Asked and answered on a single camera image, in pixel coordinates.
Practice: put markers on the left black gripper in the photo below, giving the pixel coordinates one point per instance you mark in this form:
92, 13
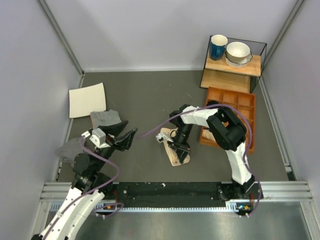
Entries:
124, 142

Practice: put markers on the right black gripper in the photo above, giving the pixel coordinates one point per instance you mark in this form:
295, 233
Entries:
180, 148

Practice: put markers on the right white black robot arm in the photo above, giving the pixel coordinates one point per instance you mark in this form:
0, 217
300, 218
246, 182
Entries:
228, 132

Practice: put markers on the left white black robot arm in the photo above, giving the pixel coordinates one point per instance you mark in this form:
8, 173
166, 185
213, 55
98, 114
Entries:
93, 180

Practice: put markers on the grey striped underwear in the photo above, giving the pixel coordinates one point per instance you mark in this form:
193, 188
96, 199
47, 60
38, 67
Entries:
69, 150
104, 118

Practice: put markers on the cream rolled underwear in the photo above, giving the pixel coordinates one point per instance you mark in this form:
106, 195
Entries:
206, 134

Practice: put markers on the white board sheet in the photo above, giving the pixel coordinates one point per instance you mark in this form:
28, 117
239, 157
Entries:
83, 101

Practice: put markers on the orange wooden divided organizer box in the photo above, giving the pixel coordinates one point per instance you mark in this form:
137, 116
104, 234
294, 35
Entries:
244, 102

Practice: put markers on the lower white bowl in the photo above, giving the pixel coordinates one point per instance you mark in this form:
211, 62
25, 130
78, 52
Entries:
241, 64

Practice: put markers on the white bowl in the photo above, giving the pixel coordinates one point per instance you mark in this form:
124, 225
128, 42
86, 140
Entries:
241, 64
237, 51

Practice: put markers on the blue mug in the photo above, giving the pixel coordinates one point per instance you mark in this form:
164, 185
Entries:
217, 46

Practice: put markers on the upper white bowl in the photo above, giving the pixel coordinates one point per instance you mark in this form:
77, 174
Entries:
237, 51

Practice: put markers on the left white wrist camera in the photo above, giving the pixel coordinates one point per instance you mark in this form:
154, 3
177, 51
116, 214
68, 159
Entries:
97, 137

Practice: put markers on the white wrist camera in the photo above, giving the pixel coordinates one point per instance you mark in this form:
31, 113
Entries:
163, 136
97, 137

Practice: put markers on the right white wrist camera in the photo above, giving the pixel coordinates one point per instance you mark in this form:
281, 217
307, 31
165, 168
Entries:
163, 136

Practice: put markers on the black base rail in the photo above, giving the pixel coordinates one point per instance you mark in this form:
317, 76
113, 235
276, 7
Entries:
197, 196

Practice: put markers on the black wire wooden shelf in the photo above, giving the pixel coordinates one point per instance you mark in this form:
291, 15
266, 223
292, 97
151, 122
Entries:
216, 73

